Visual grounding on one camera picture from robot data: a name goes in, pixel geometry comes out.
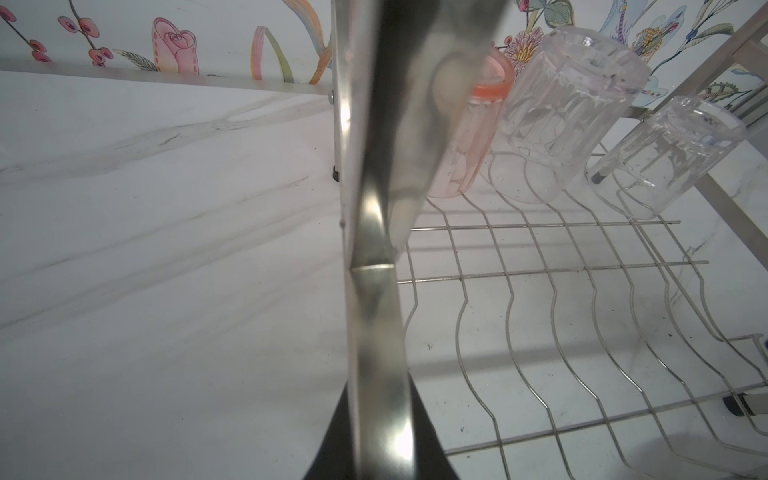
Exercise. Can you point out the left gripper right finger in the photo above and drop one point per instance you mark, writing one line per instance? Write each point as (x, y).
(431, 461)

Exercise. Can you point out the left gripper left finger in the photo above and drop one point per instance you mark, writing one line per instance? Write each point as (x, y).
(334, 459)

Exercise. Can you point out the steel two-tier dish rack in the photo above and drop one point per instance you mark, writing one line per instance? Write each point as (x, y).
(553, 342)

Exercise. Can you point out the pink drinking glass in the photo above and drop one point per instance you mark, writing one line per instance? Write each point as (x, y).
(476, 128)

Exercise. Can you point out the small clear glass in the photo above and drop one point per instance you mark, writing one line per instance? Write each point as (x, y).
(664, 156)

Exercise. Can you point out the clear ribbed glass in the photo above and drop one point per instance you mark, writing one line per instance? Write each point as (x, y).
(574, 89)

